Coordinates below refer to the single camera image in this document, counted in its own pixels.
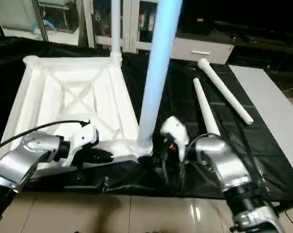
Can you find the grey metal storage rack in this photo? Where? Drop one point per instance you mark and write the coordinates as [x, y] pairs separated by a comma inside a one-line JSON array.
[[59, 15]]

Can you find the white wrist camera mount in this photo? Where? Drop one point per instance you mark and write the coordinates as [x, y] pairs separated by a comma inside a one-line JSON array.
[[82, 141], [175, 133]]

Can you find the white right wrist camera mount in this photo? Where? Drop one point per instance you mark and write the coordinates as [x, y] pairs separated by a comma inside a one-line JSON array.
[[175, 133]]

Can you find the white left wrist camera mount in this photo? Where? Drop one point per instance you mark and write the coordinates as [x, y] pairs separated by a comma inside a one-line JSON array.
[[82, 141]]

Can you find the white plastic table top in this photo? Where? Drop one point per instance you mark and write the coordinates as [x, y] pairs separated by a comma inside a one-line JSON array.
[[73, 92]]

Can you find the white side board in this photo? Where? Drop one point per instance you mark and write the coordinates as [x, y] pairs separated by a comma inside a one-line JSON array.
[[272, 107]]

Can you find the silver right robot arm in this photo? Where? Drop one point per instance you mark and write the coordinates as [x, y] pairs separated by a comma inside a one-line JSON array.
[[229, 170]]

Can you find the white glass door cabinet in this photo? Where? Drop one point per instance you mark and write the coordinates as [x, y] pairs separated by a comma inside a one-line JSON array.
[[137, 22]]

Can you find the white drawer unit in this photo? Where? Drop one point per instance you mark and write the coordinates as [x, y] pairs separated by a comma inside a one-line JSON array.
[[202, 48]]

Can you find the white plastic table leg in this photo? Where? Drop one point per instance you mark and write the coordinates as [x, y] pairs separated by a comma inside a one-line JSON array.
[[226, 92], [204, 107], [115, 26], [158, 68]]

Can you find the black plastic mat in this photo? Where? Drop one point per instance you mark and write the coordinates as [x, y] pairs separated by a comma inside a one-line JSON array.
[[263, 155]]

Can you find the teal small stool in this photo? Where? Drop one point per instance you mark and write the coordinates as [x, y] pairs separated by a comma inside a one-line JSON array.
[[44, 26]]

